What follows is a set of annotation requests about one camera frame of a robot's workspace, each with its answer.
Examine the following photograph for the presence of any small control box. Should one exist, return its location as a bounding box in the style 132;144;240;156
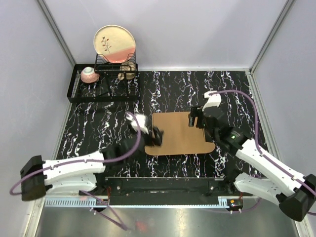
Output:
95;198;109;206
229;198;243;209

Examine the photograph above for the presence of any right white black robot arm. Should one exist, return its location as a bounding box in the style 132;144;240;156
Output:
188;106;316;222

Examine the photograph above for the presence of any black marble pattern mat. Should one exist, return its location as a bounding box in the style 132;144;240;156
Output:
57;71;272;178

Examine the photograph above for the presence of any pink white ceramic cup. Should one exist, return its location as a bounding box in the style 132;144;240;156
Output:
80;67;100;84

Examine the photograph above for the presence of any slotted aluminium rail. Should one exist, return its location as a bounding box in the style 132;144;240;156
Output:
45;197;229;208

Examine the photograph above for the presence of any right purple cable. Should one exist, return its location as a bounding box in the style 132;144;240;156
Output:
204;90;316;214

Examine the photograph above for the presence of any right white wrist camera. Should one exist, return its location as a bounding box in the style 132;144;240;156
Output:
202;91;222;111

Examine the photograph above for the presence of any purple cable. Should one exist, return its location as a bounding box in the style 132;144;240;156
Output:
9;112;142;231
204;90;316;214

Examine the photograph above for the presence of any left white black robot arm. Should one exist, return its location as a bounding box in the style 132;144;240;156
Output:
20;126;164;201

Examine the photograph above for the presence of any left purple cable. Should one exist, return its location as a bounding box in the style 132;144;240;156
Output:
9;112;142;231

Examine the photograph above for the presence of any right small control box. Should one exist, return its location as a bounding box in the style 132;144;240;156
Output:
229;198;243;209

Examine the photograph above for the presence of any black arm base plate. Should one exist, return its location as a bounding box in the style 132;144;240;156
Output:
89;177;248;197

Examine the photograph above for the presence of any cream pink floral plate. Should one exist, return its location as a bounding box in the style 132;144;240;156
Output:
93;25;136;64

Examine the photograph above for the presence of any beige ceramic cup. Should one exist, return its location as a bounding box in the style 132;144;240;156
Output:
118;62;136;80

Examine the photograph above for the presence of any brown cardboard box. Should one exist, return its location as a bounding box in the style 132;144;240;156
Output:
145;112;216;156

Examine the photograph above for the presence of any black wire dish rack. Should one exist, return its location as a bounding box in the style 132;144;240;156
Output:
67;54;141;103

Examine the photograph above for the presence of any left small control box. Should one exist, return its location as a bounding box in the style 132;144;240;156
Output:
95;198;109;206

